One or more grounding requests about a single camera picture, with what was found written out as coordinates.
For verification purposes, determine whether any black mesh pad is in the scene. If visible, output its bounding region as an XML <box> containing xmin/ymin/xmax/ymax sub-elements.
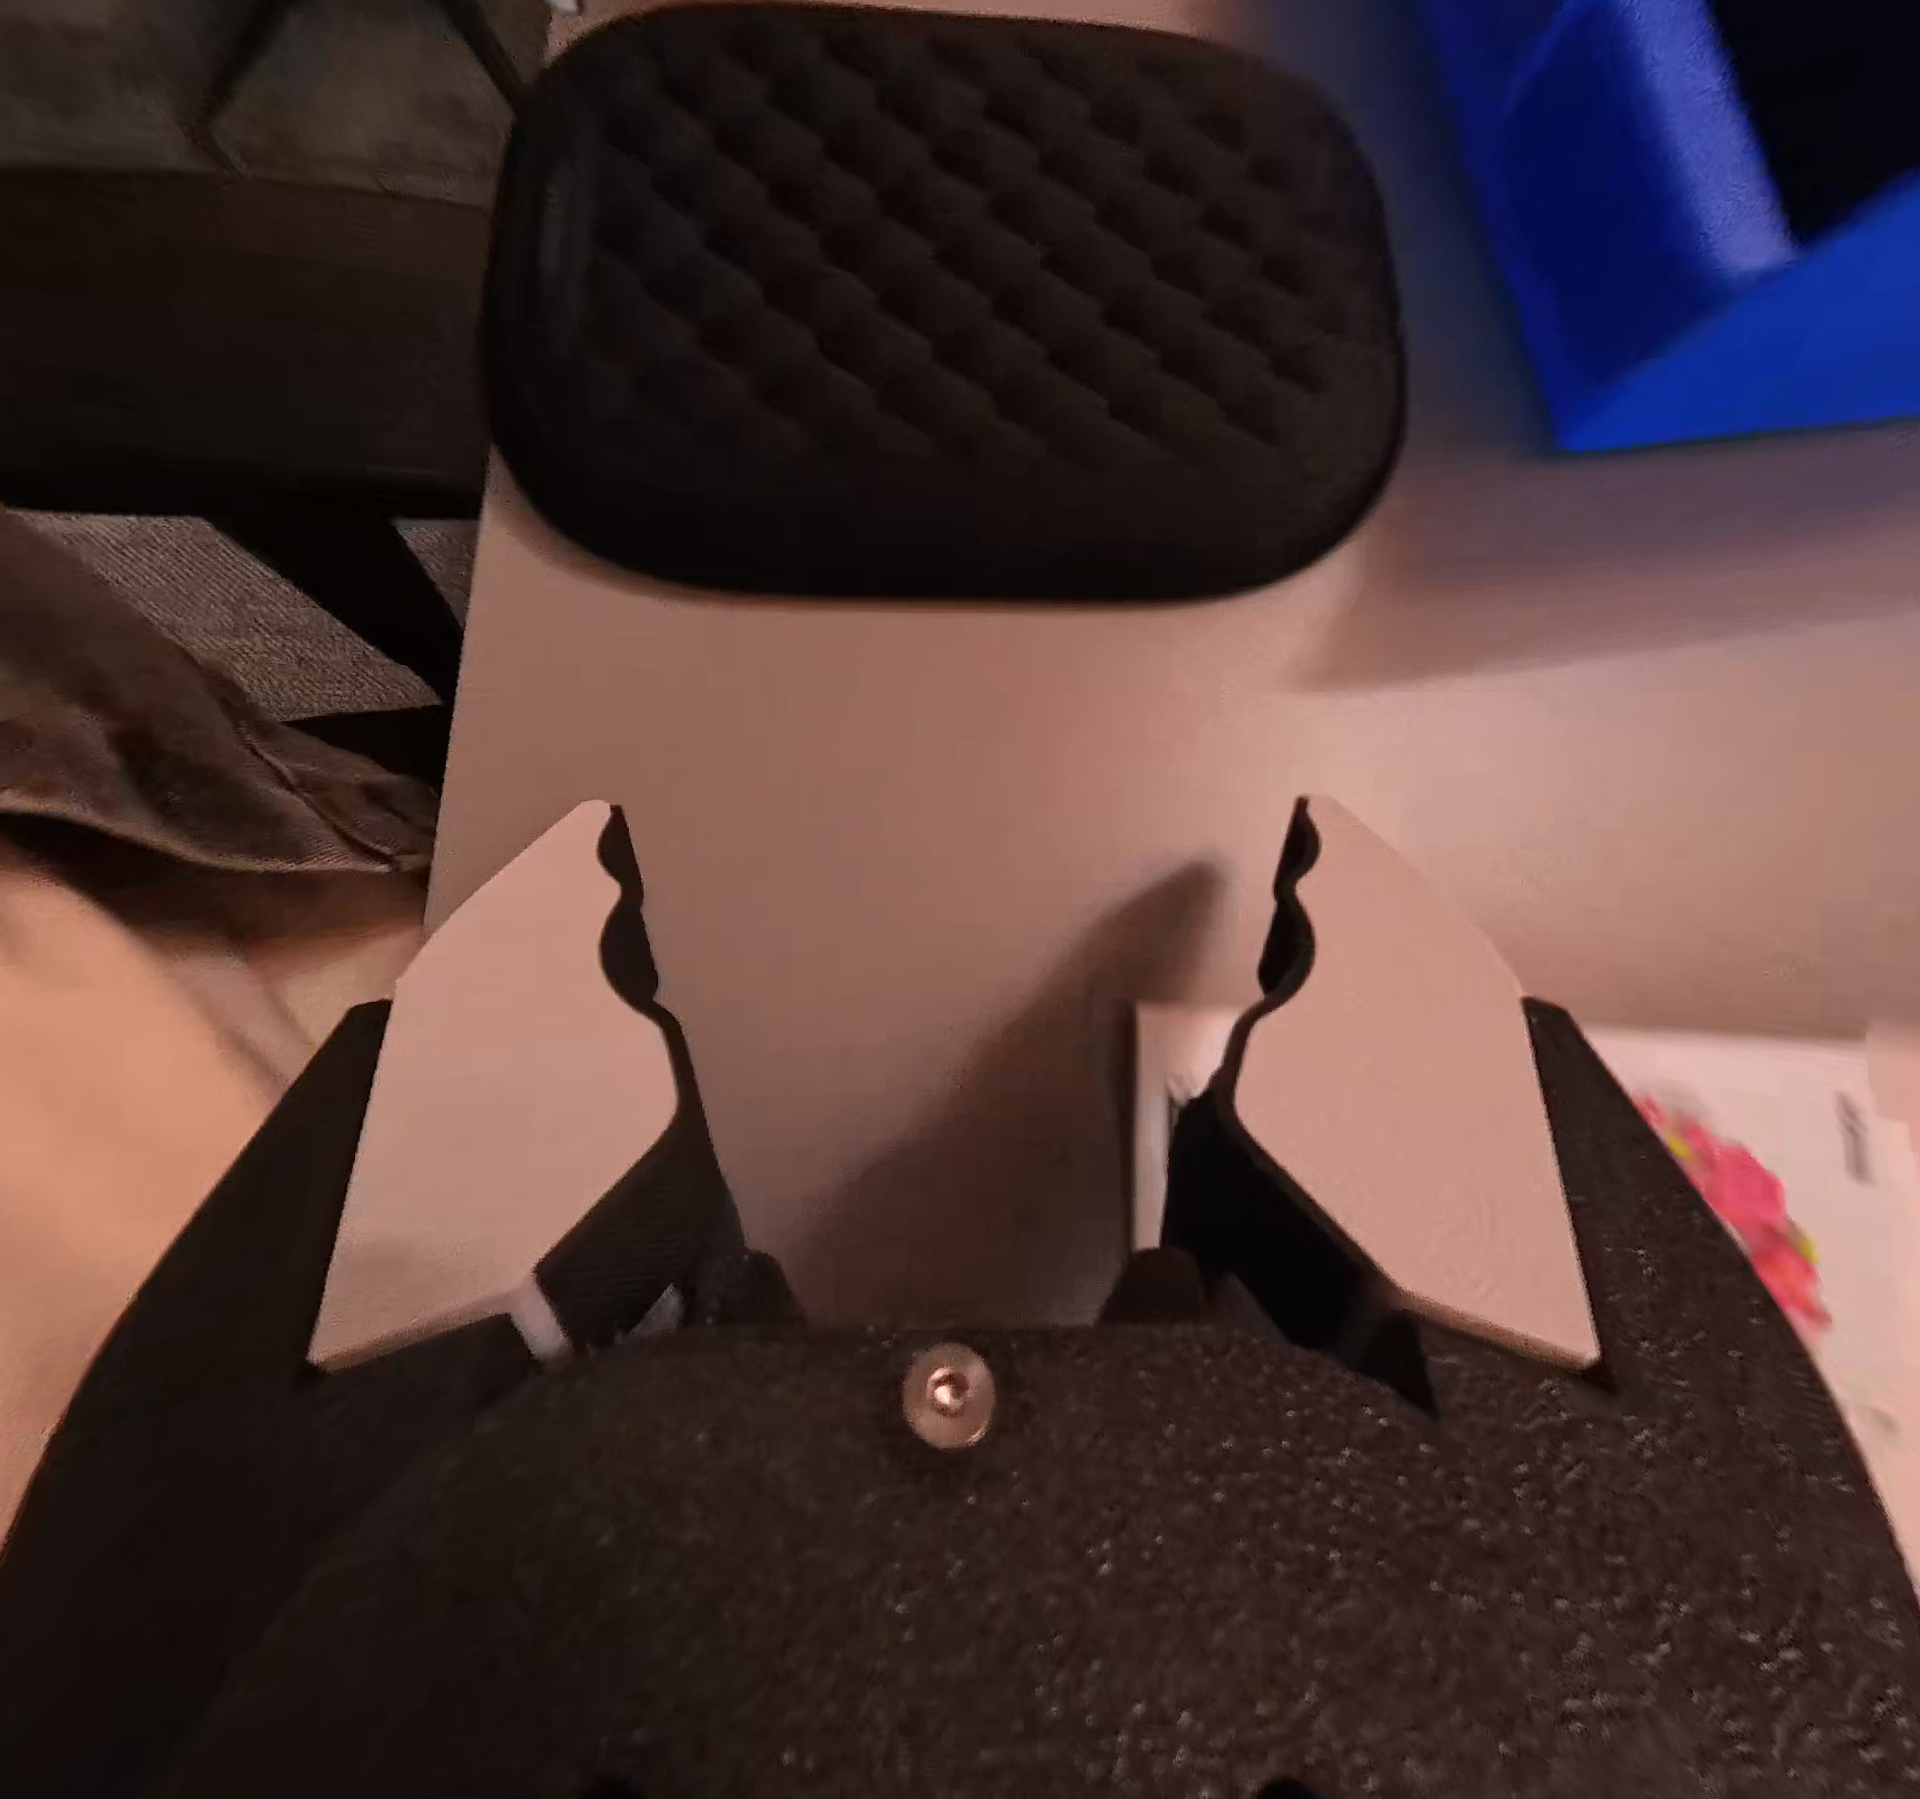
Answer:
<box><xmin>478</xmin><ymin>0</ymin><xmax>1411</xmax><ymax>603</ymax></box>

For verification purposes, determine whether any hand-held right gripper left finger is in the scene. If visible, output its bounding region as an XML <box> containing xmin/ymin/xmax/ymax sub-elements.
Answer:
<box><xmin>304</xmin><ymin>799</ymin><xmax>688</xmax><ymax>1369</ymax></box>

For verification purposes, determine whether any blue plastic bin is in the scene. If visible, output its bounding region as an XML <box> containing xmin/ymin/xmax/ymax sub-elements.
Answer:
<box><xmin>1377</xmin><ymin>0</ymin><xmax>1920</xmax><ymax>461</ymax></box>

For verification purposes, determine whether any flower print instruction booklet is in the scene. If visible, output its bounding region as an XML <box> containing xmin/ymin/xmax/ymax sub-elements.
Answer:
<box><xmin>1129</xmin><ymin>1000</ymin><xmax>1920</xmax><ymax>1508</ymax></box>

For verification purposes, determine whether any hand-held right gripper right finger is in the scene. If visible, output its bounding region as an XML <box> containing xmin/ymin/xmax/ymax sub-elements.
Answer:
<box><xmin>1227</xmin><ymin>795</ymin><xmax>1602</xmax><ymax>1374</ymax></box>

